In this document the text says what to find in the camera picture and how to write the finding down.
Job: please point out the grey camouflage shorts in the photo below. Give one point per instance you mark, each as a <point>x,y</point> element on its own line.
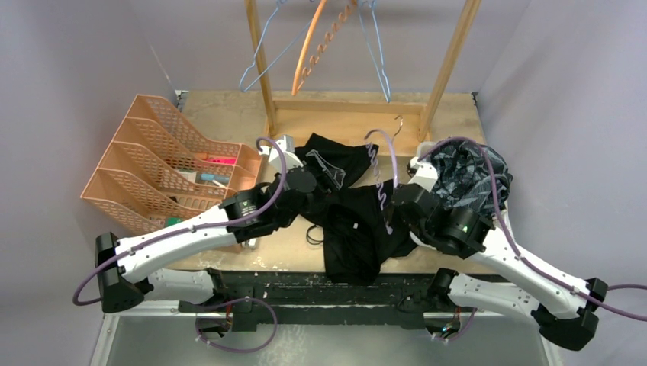
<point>464,179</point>

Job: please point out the blue wire hanger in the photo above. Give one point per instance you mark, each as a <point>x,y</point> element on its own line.
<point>258,67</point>

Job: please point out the wooden clothes rack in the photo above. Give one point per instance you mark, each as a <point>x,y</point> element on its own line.
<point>444,115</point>

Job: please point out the blue marker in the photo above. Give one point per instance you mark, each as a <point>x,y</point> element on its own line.
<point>224,180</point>

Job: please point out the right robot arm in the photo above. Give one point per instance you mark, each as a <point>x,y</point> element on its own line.
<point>560,304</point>

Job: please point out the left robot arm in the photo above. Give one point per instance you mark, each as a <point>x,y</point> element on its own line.
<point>133,269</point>

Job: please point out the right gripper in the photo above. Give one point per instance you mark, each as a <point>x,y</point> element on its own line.
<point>395,213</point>

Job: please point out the white stapler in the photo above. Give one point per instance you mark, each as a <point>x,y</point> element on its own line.
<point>251,244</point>

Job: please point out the orange hanger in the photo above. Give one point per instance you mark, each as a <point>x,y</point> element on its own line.
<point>310,55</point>

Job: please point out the white plastic basket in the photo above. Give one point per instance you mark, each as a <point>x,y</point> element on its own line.
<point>424,234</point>

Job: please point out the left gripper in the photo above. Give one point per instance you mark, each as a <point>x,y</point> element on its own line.
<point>320,192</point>

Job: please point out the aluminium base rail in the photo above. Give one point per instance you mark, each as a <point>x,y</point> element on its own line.
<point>411,301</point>

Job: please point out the peach plastic file organizer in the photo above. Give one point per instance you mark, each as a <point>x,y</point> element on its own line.
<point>149,174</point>

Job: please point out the black garment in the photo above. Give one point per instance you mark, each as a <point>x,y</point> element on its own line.
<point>356,238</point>

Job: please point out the pink highlighter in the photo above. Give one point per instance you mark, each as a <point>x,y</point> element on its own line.
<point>222,160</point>

